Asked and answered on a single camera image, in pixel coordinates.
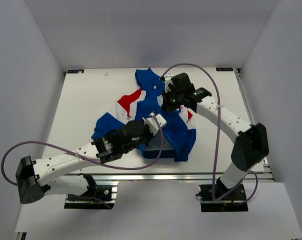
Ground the blue white red jacket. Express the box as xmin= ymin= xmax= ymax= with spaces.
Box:
xmin=92 ymin=68 xmax=196 ymax=162

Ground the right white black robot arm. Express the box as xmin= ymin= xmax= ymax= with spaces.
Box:
xmin=161 ymin=72 xmax=269 ymax=200

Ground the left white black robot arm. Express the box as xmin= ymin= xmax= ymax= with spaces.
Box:
xmin=16 ymin=117 xmax=163 ymax=205

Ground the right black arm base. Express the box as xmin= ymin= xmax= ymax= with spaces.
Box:
xmin=195 ymin=184 xmax=248 ymax=213

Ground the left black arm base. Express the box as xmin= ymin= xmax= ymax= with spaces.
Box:
xmin=64 ymin=174 xmax=115 ymax=210

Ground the right blue corner sticker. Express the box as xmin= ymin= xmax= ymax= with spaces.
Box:
xmin=215 ymin=67 xmax=233 ymax=72

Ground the blue corner sticker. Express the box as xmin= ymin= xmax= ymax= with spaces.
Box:
xmin=215 ymin=67 xmax=233 ymax=72
xmin=67 ymin=69 xmax=84 ymax=74

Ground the left blue corner sticker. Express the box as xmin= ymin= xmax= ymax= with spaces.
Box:
xmin=67 ymin=69 xmax=84 ymax=74

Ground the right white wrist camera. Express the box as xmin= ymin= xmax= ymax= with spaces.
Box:
xmin=161 ymin=73 xmax=174 ymax=93

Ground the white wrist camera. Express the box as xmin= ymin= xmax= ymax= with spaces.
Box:
xmin=143 ymin=112 xmax=167 ymax=136
xmin=161 ymin=73 xmax=174 ymax=93

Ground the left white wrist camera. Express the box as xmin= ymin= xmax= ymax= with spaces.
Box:
xmin=143 ymin=112 xmax=167 ymax=136

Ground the aluminium table rail frame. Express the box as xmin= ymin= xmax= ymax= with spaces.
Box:
xmin=40 ymin=67 xmax=275 ymax=182

